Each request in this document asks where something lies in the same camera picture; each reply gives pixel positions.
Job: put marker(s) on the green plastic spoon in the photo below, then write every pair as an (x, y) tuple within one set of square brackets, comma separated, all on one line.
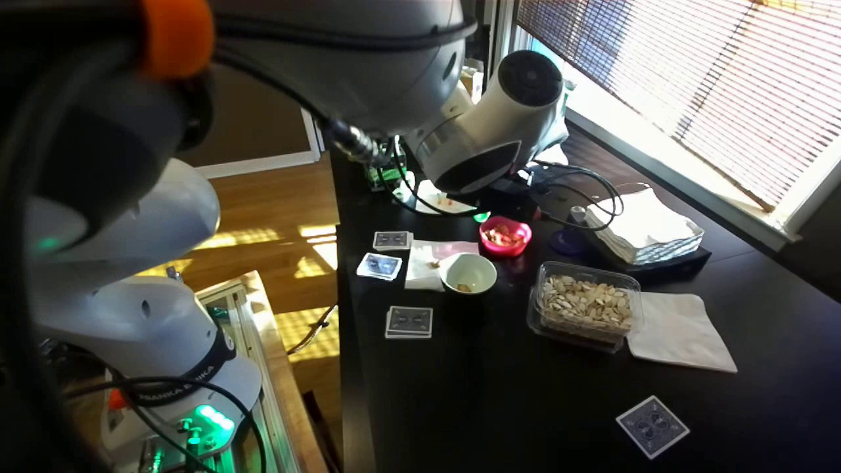
[(479, 216)]

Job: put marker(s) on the dark blue round lid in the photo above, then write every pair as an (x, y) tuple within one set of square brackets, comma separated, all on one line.
[(570, 242)]

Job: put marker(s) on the white window blind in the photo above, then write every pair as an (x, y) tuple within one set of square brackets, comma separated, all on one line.
[(700, 79)]

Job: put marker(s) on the white window frame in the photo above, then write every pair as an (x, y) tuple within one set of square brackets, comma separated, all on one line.
[(648, 159)]

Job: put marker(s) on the crumpled white paper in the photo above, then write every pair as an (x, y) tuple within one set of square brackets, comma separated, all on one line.
[(554, 157)]

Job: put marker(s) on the single white napkin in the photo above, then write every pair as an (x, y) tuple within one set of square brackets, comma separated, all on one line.
[(680, 333)]

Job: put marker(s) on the black and white bowl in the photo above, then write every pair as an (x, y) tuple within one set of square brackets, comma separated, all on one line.
[(466, 274)]

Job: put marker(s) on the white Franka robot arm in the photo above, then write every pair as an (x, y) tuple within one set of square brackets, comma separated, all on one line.
[(351, 54)]

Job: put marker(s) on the pink bowl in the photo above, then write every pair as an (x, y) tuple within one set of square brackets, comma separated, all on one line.
[(505, 237)]

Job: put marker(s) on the playing card in glossy sleeve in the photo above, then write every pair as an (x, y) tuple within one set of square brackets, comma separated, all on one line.
[(380, 266)]

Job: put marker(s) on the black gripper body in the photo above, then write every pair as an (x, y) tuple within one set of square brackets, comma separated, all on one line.
[(513, 197)]

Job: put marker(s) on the white paper with gummy candies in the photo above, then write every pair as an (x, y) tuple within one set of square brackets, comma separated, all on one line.
[(437, 203)]

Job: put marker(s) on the clear plastic seed container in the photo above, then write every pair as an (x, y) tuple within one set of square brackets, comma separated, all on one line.
[(583, 305)]

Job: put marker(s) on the wooden robot cart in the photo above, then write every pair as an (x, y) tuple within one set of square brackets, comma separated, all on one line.
[(282, 376)]

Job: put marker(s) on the blue-backed playing card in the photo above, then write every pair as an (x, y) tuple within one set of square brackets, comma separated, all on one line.
[(408, 322), (654, 426), (392, 241)]

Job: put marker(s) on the dark blue tray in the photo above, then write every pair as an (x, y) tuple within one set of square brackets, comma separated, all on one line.
[(692, 256)]

